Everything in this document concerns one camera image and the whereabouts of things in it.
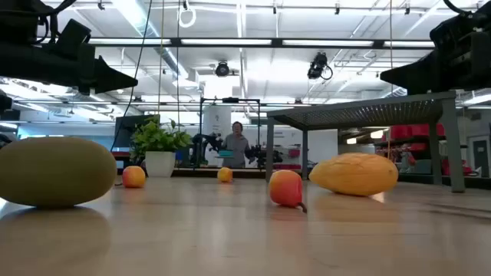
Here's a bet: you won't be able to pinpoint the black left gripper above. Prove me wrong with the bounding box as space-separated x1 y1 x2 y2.
0 41 138 95

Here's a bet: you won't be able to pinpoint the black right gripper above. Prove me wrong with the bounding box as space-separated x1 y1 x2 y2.
379 30 491 96

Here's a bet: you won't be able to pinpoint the grey perforated metal shelf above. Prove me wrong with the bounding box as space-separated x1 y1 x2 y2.
265 90 466 193

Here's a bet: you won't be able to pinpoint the round red orange peach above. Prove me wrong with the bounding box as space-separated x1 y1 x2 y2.
121 165 147 189

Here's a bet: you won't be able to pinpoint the olive green oval fruit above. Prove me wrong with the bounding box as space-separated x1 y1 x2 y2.
0 136 118 210

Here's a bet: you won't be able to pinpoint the long yellow orange fruit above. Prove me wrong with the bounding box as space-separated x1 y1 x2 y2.
308 152 399 197

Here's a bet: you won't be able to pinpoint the small yellow orange fruit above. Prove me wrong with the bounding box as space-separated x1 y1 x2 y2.
216 166 234 183

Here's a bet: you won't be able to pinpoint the red orange pear-shaped fruit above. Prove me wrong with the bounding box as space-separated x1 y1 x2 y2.
268 169 308 214

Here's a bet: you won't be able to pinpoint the black computer monitor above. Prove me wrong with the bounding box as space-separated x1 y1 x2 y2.
114 113 160 150

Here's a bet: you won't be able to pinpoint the red storage bins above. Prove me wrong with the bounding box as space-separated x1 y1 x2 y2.
389 123 446 141

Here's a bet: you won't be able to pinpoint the green plant in white pot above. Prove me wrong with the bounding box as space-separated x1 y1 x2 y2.
129 117 193 178

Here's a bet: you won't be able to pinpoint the person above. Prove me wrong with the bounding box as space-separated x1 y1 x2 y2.
220 121 256 169

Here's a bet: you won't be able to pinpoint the black hanging cable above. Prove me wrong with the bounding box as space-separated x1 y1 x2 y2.
110 0 153 153

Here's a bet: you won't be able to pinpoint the yellow hanging rope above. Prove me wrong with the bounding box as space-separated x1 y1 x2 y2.
157 0 166 120

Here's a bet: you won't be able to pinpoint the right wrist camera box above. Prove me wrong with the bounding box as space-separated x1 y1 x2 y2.
429 9 491 51

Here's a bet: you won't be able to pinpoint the white cable ring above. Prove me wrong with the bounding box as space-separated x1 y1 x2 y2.
178 6 197 28

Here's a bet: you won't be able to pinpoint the black camera with looped cable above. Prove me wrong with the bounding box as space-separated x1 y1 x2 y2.
306 52 334 81

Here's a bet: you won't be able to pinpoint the black background station frame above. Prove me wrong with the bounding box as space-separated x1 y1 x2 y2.
198 97 262 169

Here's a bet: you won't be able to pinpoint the black aluminium rig frame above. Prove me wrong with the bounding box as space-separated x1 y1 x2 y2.
114 166 491 189

